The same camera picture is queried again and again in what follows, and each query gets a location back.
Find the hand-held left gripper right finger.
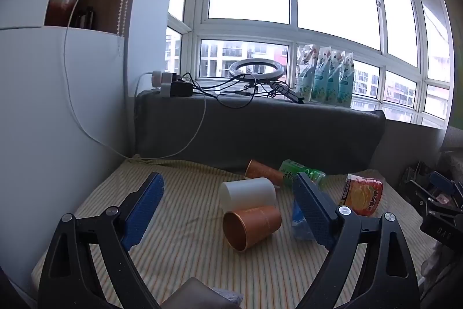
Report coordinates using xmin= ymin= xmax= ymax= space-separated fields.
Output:
xmin=292 ymin=172 xmax=422 ymax=309

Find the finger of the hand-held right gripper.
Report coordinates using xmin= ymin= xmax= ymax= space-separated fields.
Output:
xmin=401 ymin=175 xmax=463 ymax=219
xmin=429 ymin=170 xmax=463 ymax=195

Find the white ring light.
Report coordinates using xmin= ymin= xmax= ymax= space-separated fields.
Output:
xmin=228 ymin=58 xmax=270 ymax=84

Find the copper paper cup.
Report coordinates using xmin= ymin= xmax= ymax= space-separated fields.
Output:
xmin=245 ymin=159 xmax=285 ymax=187
xmin=222 ymin=205 xmax=282 ymax=253

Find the orange snack packet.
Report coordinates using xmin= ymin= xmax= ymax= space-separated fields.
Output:
xmin=338 ymin=173 xmax=384 ymax=216

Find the blue plastic packet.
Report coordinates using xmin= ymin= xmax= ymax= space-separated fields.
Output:
xmin=291 ymin=200 xmax=316 ymax=242

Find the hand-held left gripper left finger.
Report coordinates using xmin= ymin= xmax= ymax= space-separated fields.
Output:
xmin=38 ymin=171 xmax=165 ymax=309

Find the white window frame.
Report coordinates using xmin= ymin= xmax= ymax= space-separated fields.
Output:
xmin=166 ymin=0 xmax=457 ymax=130

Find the white plastic cup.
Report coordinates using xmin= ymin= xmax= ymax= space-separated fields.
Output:
xmin=218 ymin=177 xmax=278 ymax=213

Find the white cabinet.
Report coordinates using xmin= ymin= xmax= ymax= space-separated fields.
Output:
xmin=0 ymin=0 xmax=150 ymax=295

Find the white cable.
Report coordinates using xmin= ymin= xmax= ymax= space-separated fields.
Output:
xmin=63 ymin=0 xmax=207 ymax=163

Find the black cable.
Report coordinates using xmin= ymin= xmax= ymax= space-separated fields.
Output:
xmin=180 ymin=72 xmax=290 ymax=109

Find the red and white vase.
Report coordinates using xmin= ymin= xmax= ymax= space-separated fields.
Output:
xmin=48 ymin=0 xmax=78 ymax=28

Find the striped mat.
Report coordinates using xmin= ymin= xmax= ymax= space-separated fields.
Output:
xmin=31 ymin=158 xmax=439 ymax=309

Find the black power adapter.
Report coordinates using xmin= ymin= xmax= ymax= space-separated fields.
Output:
xmin=170 ymin=80 xmax=194 ymax=97

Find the dark bottle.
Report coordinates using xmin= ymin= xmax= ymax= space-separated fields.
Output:
xmin=74 ymin=6 xmax=95 ymax=31

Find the grey sofa cushion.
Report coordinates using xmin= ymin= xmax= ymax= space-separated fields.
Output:
xmin=135 ymin=89 xmax=387 ymax=176

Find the green plastic bottle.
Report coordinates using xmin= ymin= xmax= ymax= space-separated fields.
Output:
xmin=278 ymin=159 xmax=326 ymax=189

